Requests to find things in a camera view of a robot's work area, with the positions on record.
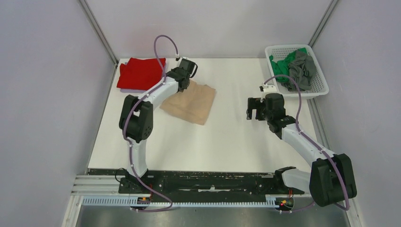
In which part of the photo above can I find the beige t-shirt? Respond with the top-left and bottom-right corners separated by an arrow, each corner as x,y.
160,80 -> 216,125

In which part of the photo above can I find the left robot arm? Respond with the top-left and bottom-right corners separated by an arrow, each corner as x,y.
119,58 -> 198,193

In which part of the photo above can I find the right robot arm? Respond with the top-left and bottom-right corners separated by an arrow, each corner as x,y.
246,93 -> 357,210

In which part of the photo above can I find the green t-shirt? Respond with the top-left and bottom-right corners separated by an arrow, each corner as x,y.
269,48 -> 307,76

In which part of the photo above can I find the red folded t-shirt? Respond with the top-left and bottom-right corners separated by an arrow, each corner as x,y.
116,57 -> 166,92

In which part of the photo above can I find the grey t-shirt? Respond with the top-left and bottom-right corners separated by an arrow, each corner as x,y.
288,51 -> 317,91

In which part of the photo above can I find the white plastic basket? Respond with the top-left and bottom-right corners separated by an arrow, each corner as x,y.
265,44 -> 329,99

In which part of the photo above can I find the lavender folded t-shirt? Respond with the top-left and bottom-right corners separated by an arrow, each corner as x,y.
120,61 -> 168,94

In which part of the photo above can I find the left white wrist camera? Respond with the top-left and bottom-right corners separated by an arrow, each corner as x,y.
175,56 -> 189,61

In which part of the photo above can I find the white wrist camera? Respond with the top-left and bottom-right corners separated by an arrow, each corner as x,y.
175,56 -> 189,61
259,84 -> 278,94

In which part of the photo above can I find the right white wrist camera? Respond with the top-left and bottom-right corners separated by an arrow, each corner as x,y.
259,84 -> 278,94

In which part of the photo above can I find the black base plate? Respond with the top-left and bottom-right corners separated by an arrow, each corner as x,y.
114,168 -> 305,203

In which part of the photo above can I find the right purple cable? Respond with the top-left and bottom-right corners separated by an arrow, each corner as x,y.
262,74 -> 351,214

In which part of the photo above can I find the purple cable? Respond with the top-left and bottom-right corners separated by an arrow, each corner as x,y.
262,74 -> 351,214
122,35 -> 180,213

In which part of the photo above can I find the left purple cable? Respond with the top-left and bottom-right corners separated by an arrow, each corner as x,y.
122,35 -> 180,213

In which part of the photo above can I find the white slotted cable duct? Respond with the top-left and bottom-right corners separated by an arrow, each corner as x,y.
82,196 -> 278,208

